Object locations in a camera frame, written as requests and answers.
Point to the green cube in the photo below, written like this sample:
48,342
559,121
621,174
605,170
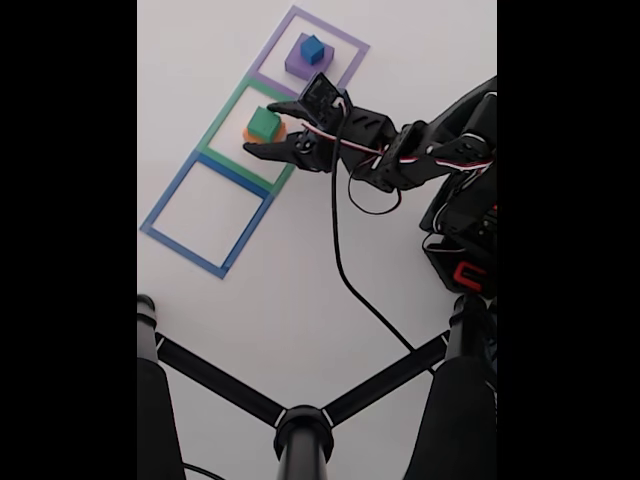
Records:
262,124

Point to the green square frame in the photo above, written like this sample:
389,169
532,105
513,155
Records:
226,115

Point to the purple square frame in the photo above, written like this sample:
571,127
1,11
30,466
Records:
345,77

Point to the purple block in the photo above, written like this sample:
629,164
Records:
295,65

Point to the red table clamp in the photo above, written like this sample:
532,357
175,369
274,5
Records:
459,274

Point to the small blue cube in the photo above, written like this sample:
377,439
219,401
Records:
311,49

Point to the orange block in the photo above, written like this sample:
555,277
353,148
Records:
248,134

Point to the blue square frame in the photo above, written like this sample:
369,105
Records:
173,192

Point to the black camera tripod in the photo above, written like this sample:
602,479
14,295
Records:
302,440

